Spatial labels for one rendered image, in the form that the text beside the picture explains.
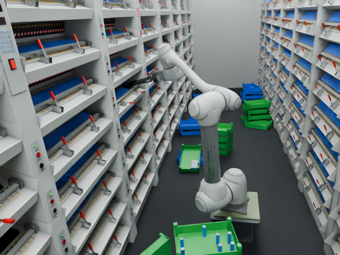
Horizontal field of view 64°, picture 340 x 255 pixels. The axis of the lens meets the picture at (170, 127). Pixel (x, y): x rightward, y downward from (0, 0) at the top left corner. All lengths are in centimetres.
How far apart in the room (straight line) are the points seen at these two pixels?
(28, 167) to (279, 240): 166
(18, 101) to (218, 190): 121
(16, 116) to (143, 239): 142
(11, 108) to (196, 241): 104
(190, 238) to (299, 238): 92
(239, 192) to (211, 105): 65
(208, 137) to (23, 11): 107
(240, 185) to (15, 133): 135
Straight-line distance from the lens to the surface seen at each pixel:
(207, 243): 150
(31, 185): 109
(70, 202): 133
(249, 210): 201
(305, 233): 225
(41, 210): 114
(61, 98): 132
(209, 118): 153
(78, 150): 132
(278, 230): 221
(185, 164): 286
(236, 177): 185
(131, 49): 223
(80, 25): 159
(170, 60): 192
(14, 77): 100
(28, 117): 103
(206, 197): 174
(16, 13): 107
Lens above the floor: 147
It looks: 22 degrees down
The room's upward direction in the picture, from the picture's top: 5 degrees counter-clockwise
